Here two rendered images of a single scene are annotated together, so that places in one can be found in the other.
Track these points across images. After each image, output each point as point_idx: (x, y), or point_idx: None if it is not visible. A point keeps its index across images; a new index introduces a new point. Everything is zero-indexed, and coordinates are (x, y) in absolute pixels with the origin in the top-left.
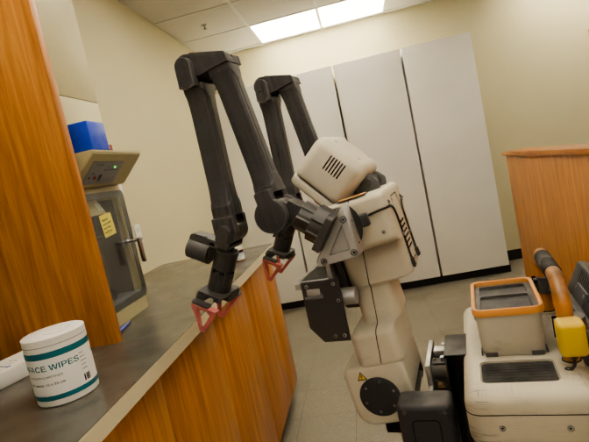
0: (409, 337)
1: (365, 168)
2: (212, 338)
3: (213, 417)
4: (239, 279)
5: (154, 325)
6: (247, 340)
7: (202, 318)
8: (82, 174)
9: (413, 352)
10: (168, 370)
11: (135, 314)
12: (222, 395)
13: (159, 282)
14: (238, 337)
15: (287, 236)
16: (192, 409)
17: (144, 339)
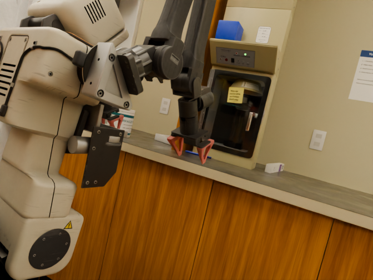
0: (10, 205)
1: (28, 10)
2: (199, 193)
3: (159, 226)
4: (298, 198)
5: (187, 155)
6: (282, 266)
7: (178, 161)
8: (212, 55)
9: (6, 223)
10: (134, 159)
11: (230, 163)
12: (182, 233)
13: (348, 193)
14: (258, 241)
15: (179, 114)
16: (140, 196)
17: (161, 149)
